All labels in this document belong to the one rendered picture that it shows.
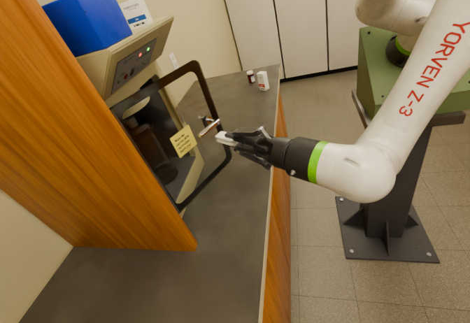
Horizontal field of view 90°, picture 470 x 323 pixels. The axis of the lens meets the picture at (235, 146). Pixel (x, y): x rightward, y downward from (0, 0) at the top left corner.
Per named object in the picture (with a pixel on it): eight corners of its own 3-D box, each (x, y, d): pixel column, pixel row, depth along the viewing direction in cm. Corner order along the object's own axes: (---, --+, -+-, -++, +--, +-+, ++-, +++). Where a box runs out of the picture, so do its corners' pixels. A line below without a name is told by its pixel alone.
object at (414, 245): (408, 196, 167) (438, 75, 114) (440, 263, 131) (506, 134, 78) (335, 197, 181) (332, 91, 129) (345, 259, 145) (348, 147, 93)
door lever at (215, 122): (192, 137, 74) (189, 130, 73) (212, 121, 79) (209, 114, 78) (203, 140, 71) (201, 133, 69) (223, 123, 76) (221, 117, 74)
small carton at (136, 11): (131, 30, 60) (118, 3, 57) (136, 26, 64) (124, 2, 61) (149, 24, 60) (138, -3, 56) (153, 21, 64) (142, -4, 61)
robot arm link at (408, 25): (396, 17, 86) (420, -27, 68) (444, 29, 81) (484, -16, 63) (380, 48, 86) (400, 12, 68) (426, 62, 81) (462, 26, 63)
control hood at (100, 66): (91, 107, 52) (60, 62, 46) (155, 56, 76) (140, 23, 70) (134, 98, 48) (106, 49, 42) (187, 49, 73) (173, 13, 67)
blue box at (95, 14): (66, 59, 46) (32, 9, 41) (98, 44, 54) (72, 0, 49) (106, 48, 43) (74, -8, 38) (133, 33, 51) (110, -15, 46)
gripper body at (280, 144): (301, 159, 58) (270, 150, 64) (298, 131, 53) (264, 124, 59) (287, 179, 54) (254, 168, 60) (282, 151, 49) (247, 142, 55)
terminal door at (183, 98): (175, 215, 77) (103, 111, 54) (232, 157, 93) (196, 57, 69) (176, 217, 76) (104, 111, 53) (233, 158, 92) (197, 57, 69)
